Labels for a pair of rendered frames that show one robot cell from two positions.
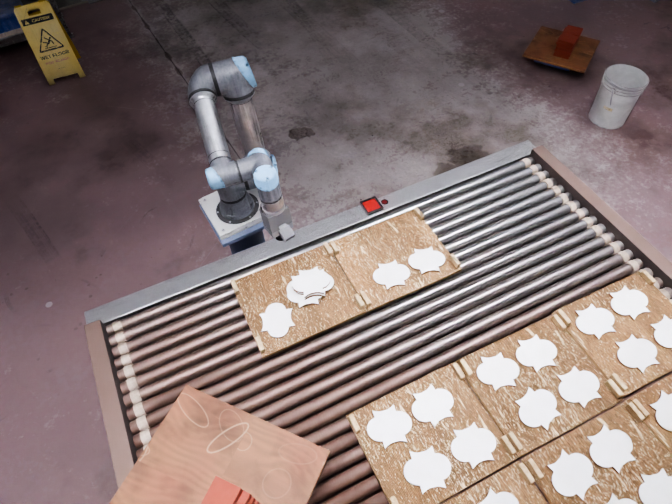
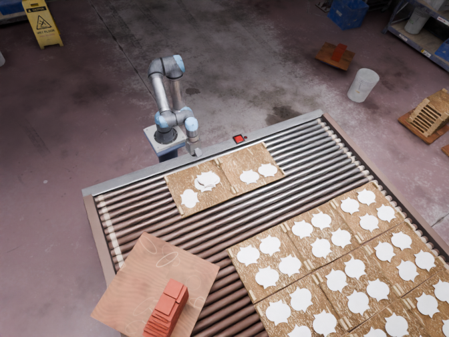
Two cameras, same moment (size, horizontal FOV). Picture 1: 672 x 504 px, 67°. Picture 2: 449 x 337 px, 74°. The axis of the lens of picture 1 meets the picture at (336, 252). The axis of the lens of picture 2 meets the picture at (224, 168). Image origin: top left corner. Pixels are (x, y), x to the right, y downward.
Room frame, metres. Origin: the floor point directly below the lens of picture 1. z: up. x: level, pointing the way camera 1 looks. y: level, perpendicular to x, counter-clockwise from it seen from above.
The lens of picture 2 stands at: (-0.05, 0.20, 2.75)
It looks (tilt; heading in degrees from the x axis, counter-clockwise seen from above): 56 degrees down; 350
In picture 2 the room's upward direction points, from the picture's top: 9 degrees clockwise
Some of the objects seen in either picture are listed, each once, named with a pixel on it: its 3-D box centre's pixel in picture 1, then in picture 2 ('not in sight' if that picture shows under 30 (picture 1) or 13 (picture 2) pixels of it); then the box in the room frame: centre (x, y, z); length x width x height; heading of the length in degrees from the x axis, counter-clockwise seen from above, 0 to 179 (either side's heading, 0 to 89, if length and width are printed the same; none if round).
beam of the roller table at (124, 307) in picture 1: (335, 227); (219, 149); (1.39, 0.00, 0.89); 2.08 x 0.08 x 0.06; 114
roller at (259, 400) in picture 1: (404, 332); (255, 207); (0.86, -0.23, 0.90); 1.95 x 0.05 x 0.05; 114
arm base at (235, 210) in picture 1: (234, 199); (164, 131); (1.52, 0.43, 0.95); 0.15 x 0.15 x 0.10
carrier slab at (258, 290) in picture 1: (296, 297); (199, 186); (1.02, 0.16, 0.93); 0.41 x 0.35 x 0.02; 114
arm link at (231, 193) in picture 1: (229, 179); (164, 120); (1.52, 0.42, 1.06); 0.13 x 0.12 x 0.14; 106
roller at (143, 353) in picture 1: (359, 262); (232, 169); (1.18, -0.09, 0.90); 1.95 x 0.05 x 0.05; 114
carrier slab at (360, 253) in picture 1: (393, 257); (250, 167); (1.18, -0.23, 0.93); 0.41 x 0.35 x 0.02; 113
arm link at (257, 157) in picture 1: (256, 166); (184, 116); (1.26, 0.25, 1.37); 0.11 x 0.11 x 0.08; 16
